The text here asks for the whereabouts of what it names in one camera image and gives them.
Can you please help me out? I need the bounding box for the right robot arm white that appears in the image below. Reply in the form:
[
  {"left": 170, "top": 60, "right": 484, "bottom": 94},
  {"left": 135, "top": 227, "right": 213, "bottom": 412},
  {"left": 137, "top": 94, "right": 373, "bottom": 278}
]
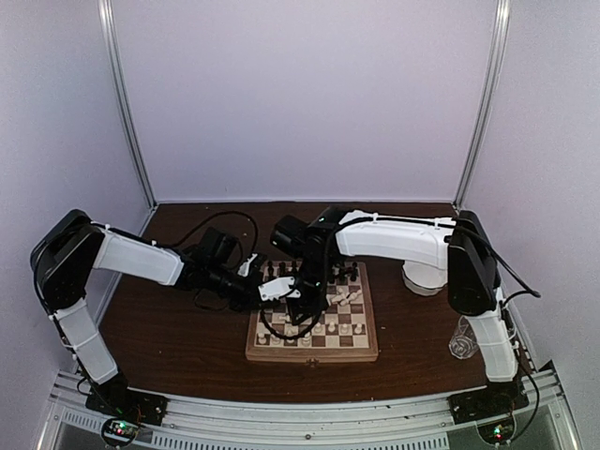
[{"left": 259, "top": 206, "right": 518, "bottom": 414}]

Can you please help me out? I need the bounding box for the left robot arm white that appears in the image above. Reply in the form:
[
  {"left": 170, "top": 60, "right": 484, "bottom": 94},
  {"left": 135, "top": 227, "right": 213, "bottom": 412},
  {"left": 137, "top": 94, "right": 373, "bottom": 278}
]
[{"left": 30, "top": 209, "right": 263, "bottom": 416}]

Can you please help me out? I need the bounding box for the white king chess piece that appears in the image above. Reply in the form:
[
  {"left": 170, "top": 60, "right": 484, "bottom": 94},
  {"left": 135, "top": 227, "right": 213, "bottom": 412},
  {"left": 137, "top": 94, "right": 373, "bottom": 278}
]
[{"left": 328, "top": 290, "right": 362, "bottom": 306}]

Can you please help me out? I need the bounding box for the wooden chess board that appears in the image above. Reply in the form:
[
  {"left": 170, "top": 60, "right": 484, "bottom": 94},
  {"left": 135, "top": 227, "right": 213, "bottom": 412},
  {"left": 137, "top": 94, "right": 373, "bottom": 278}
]
[{"left": 245, "top": 262, "right": 379, "bottom": 364}]

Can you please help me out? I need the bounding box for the dark rook corner piece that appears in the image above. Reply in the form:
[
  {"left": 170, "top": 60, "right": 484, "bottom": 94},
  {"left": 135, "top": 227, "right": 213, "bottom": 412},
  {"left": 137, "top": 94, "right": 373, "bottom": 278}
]
[{"left": 350, "top": 262, "right": 358, "bottom": 282}]

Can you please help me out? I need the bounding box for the white scalloped bowl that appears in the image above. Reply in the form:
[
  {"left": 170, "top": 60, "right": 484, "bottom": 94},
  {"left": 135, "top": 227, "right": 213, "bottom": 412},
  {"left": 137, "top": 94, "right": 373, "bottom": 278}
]
[{"left": 402, "top": 261, "right": 447, "bottom": 296}]

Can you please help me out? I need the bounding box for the clear plastic cup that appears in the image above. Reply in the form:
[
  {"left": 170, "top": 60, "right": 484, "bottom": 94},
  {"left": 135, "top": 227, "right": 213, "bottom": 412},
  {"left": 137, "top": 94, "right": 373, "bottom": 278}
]
[{"left": 448, "top": 316, "right": 479, "bottom": 360}]

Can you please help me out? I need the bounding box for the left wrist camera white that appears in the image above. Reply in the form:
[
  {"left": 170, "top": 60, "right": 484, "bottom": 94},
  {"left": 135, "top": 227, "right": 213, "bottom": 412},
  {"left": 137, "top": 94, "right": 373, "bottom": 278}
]
[{"left": 237, "top": 252, "right": 266, "bottom": 278}]

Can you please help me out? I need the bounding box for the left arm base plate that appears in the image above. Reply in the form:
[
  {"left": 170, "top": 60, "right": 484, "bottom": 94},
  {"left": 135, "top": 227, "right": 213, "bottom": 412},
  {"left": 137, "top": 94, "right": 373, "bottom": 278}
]
[{"left": 85, "top": 382, "right": 168, "bottom": 426}]

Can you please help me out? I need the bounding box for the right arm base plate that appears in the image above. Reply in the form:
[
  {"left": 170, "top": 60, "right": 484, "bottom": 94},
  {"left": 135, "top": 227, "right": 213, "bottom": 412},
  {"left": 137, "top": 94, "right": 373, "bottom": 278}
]
[{"left": 447, "top": 389, "right": 530, "bottom": 425}]

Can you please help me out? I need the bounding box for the left aluminium corner post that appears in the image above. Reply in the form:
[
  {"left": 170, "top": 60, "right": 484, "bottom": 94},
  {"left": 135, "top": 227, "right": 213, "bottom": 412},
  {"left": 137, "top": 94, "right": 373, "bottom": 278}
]
[{"left": 97, "top": 0, "right": 158, "bottom": 209}]

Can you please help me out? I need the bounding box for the aluminium corner post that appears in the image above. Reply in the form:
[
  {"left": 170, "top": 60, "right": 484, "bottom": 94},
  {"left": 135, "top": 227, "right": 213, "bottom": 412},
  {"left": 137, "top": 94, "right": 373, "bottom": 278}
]
[
  {"left": 97, "top": 0, "right": 158, "bottom": 209},
  {"left": 453, "top": 0, "right": 512, "bottom": 211}
]

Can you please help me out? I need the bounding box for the aluminium front rail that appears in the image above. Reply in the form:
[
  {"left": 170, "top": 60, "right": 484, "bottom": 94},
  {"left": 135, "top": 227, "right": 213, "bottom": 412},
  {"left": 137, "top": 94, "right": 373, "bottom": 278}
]
[{"left": 34, "top": 370, "right": 583, "bottom": 449}]

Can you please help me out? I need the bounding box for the right aluminium corner post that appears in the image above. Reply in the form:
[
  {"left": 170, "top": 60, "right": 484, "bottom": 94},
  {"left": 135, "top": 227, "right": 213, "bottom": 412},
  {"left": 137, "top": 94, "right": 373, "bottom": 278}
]
[{"left": 453, "top": 0, "right": 512, "bottom": 211}]

